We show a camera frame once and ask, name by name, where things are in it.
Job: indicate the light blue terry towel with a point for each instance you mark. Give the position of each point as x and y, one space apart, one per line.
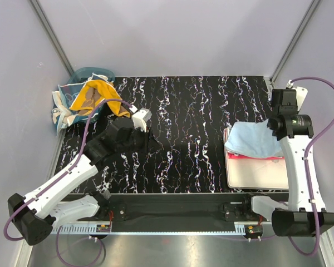
253 139

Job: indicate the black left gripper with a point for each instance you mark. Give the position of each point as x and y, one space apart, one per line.
146 137

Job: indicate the teal plastic laundry basket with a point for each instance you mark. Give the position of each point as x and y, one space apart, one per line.
86 88

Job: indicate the aluminium front rail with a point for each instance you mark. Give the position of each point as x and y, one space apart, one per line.
67 212

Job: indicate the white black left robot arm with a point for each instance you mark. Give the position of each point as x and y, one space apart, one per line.
91 159

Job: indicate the white plastic tray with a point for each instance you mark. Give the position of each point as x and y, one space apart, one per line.
256 174

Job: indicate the aluminium corner post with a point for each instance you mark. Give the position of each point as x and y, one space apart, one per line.
311 10
48 29

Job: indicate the yellow towel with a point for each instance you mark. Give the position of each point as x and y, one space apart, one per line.
93 93

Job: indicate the left aluminium corner post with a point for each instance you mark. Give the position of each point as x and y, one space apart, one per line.
48 29

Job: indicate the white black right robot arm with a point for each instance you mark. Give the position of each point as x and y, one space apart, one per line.
305 214

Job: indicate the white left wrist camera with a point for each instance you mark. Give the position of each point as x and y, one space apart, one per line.
140 119

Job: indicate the left controller board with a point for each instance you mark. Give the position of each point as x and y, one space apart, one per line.
103 228

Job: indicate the right controller board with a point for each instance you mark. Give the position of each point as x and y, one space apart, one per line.
256 230

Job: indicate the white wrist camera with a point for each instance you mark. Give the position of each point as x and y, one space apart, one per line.
301 93
140 119

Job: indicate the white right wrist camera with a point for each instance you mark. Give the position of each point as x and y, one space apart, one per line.
301 93

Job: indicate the pink folded towel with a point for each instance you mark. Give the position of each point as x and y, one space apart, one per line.
238 156

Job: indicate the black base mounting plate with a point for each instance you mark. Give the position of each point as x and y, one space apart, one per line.
149 224

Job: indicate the controller board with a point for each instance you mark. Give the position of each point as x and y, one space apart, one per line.
103 228
256 230

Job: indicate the blue white patterned towel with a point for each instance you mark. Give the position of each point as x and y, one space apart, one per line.
62 116

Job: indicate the right aluminium corner post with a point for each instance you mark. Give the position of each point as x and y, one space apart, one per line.
311 10

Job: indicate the slotted cable duct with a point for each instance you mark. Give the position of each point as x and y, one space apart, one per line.
77 229

